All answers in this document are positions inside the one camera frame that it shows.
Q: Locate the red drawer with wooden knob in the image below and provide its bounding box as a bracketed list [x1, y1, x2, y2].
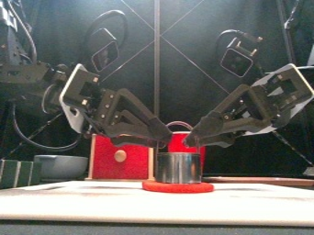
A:
[92, 135, 151, 180]

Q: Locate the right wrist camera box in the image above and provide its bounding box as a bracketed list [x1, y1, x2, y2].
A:
[218, 36, 263, 78]

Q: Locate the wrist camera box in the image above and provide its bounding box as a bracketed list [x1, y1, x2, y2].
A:
[218, 36, 263, 78]
[83, 28, 121, 73]

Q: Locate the grey blue bowl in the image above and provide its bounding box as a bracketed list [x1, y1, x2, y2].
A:
[33, 154, 89, 182]

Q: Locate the vertical metal frame pole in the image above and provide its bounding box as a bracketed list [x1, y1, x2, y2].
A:
[152, 0, 160, 118]

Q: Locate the green white striped block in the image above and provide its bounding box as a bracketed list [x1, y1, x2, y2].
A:
[0, 158, 44, 190]

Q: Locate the flat red play dough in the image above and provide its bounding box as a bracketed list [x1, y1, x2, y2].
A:
[142, 179, 216, 194]

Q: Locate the round metal dough cutter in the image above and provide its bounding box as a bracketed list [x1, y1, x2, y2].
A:
[155, 120, 203, 185]

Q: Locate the black camera cable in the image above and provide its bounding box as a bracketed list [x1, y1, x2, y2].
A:
[215, 28, 247, 63]
[83, 9, 128, 58]

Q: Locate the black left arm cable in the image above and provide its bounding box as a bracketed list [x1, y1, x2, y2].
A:
[9, 100, 83, 153]

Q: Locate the wooden toy drawer cabinet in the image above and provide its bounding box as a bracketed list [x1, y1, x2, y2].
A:
[85, 133, 156, 181]

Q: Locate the black left camera cable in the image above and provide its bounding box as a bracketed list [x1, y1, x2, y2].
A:
[83, 9, 128, 58]

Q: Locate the thin diagonal frame cord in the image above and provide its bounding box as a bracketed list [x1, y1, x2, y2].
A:
[120, 0, 231, 95]
[99, 0, 206, 84]

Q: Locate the black right camera cable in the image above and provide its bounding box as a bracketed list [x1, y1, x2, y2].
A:
[215, 28, 247, 63]

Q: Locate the white cutting board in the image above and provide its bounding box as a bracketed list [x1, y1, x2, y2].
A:
[0, 180, 314, 229]

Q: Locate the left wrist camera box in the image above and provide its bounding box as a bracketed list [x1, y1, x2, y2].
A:
[83, 28, 121, 73]

